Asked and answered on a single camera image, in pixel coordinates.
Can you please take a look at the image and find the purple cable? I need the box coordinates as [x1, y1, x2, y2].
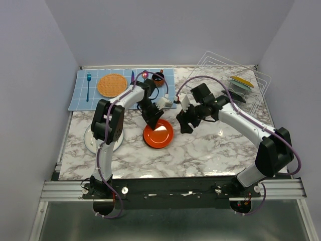
[94, 71, 169, 219]
[174, 75, 303, 216]

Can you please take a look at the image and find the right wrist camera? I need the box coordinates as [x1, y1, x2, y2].
[174, 93, 191, 112]

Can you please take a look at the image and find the plain yellow plate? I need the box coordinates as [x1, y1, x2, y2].
[230, 76, 254, 88]

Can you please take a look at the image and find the iridescent knife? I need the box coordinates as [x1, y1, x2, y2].
[131, 71, 135, 82]

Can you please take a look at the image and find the orange plate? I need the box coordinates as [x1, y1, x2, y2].
[142, 119, 174, 149]

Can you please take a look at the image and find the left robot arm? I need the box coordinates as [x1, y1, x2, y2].
[89, 79, 164, 198]

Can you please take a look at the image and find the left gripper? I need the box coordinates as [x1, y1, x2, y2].
[137, 99, 164, 131]

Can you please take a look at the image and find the watermelon pattern plate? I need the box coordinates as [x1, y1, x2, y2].
[84, 126, 124, 154]

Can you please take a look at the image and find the teal plate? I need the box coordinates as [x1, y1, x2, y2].
[228, 79, 251, 91]

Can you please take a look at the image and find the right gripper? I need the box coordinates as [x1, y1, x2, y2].
[176, 100, 206, 134]

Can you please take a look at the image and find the iridescent spoon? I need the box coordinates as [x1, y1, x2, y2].
[142, 70, 148, 79]

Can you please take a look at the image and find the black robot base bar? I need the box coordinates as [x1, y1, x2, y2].
[83, 176, 261, 209]

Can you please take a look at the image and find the blue fork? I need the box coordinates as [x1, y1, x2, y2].
[86, 72, 92, 102]

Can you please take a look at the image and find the aluminium frame rail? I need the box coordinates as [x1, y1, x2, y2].
[40, 179, 307, 202]

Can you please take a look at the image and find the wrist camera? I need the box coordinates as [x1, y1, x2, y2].
[156, 94, 173, 109]
[174, 93, 191, 112]

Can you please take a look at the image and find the woven orange trivet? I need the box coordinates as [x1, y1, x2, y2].
[97, 74, 128, 98]

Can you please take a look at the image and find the blue grid placemat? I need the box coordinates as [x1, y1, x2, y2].
[68, 68, 176, 111]

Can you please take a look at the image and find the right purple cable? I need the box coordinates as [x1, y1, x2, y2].
[174, 75, 303, 216]

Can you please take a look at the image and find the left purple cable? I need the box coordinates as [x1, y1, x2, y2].
[94, 71, 169, 219]

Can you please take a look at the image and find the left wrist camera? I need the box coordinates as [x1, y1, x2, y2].
[156, 94, 173, 109]

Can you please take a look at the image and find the white wire dish rack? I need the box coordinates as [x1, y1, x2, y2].
[188, 51, 271, 117]

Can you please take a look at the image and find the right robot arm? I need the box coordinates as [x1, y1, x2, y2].
[174, 83, 294, 197]

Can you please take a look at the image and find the brown ceramic mug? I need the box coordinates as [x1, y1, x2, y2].
[152, 69, 165, 87]

